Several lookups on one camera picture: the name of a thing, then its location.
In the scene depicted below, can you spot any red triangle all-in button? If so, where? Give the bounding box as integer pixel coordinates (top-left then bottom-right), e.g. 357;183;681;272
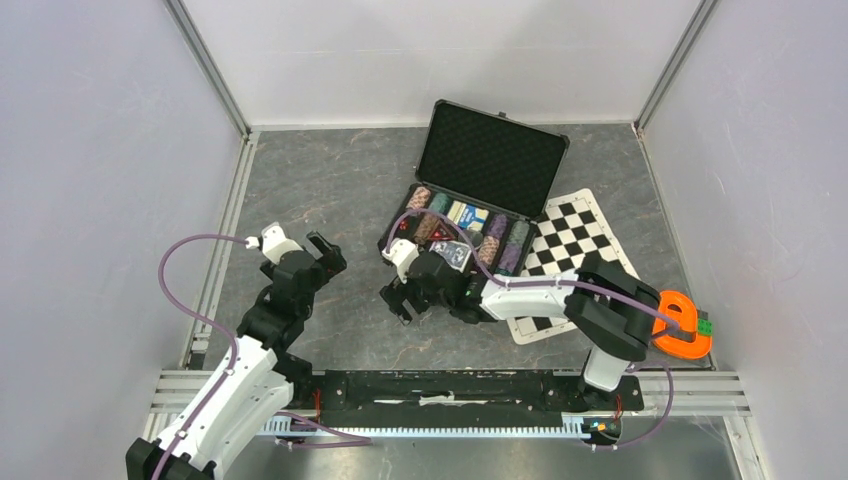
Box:
428;223;456;242

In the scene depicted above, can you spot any purple chip stack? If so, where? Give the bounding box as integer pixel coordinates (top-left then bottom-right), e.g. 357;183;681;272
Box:
485;214;509;239
496;243;522;276

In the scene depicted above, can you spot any black poker set case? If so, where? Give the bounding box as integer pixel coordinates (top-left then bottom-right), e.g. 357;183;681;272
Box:
377;99;570;273

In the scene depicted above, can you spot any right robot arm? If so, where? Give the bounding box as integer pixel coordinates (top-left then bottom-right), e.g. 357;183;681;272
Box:
381;249;661;408

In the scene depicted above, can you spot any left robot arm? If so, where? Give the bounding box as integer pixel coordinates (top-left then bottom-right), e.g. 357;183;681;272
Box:
125;223;347;479

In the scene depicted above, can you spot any blue playing card deck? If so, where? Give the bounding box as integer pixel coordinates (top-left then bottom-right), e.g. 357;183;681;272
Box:
430;240;473;272

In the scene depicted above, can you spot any pink chip stack in case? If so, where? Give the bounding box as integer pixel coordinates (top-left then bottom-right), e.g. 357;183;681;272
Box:
477;235;500;268

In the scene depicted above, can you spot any orange chip stack in case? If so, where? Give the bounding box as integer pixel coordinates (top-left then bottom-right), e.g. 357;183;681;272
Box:
413;214;440;245

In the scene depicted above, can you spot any blue card box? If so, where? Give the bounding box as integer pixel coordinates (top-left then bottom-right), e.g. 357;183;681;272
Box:
447;200;490;232

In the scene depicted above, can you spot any green chip stack in case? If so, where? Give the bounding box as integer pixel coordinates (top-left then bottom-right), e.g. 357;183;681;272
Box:
428;192;453;214

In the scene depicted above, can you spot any purple chip stack in case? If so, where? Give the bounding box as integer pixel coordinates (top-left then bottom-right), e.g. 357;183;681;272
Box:
485;214;509;239

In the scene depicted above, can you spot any grey green chip stack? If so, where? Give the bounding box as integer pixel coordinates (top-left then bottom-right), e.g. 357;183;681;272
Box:
507;221;530;247

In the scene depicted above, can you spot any black white checkered mat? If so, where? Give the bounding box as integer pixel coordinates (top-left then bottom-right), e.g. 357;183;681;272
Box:
506;188;644;346

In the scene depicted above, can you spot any orange tape dispenser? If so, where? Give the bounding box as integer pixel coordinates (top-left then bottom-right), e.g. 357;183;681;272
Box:
653;290;713;360

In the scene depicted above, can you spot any green toy block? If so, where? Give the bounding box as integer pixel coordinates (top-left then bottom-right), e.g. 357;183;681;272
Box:
696;318;713;337

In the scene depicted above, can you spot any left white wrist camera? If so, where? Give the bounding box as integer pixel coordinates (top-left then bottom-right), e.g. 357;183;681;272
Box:
246;222;303;265

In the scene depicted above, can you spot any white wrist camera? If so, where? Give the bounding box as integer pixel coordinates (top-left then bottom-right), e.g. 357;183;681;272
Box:
246;222;303;265
381;238;419;283

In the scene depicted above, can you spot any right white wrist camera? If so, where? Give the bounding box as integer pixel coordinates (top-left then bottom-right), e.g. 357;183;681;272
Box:
381;238;419;283

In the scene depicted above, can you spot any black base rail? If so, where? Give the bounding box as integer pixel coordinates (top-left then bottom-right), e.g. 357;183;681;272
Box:
287;370;645;428

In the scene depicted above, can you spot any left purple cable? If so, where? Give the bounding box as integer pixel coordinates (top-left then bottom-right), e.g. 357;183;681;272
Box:
150;233;372;480

